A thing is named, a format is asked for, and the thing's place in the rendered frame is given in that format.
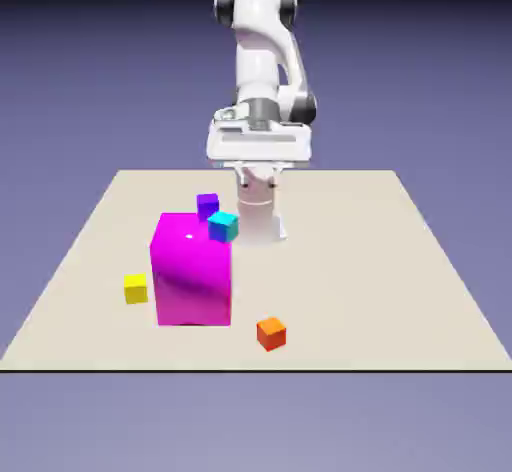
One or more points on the small cyan cube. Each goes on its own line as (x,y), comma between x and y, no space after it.
(222,227)

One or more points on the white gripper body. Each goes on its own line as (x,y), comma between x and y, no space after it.
(260,148)

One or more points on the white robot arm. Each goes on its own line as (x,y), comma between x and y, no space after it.
(256,40)

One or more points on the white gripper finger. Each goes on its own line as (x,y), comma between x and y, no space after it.
(274,179)
(242,179)

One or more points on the large magenta box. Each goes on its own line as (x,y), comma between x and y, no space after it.
(192,272)

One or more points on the small yellow cube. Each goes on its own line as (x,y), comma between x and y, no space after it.
(136,288)

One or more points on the small orange cube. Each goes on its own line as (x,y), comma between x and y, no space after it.
(271,334)

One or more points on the small purple cube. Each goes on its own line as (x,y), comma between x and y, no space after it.
(207,203)

